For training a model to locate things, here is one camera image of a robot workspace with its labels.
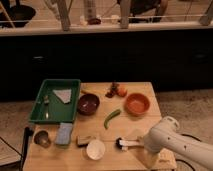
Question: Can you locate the white black dish brush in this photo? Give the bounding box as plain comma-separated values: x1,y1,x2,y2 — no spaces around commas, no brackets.
115,138,144,150

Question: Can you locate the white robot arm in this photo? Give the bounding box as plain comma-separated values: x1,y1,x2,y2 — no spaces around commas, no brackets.
143,116,213,171

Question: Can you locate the orange bowl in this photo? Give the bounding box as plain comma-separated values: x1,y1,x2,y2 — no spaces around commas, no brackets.
124,93,150,117

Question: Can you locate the dark grape bunch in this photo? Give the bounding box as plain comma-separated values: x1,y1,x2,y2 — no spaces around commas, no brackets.
105,82,118,98

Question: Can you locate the orange fruit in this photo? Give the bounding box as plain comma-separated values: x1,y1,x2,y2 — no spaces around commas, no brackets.
117,85,127,97

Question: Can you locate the green chili pepper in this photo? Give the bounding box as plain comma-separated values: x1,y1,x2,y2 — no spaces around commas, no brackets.
104,109,121,129

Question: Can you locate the grey folded cloth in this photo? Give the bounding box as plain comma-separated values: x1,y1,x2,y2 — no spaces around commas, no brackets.
53,89,72,104

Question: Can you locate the green plastic tray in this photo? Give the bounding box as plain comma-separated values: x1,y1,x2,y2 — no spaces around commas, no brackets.
29,79,81,124

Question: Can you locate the metal spoon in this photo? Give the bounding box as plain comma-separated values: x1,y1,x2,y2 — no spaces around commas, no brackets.
44,95,49,119

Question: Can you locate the white cup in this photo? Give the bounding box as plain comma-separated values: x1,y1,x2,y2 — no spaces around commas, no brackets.
86,139,106,160

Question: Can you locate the blue sponge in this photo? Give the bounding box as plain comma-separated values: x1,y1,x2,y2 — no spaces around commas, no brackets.
55,123,73,145

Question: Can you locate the dark metal cup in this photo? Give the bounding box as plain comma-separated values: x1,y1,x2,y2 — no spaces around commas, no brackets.
34,130,51,148

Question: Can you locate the black round pan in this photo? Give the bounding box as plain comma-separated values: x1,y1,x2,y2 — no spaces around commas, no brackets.
0,5,36,28

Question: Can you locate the black cable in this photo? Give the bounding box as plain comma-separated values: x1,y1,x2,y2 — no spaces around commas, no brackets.
175,133,203,171

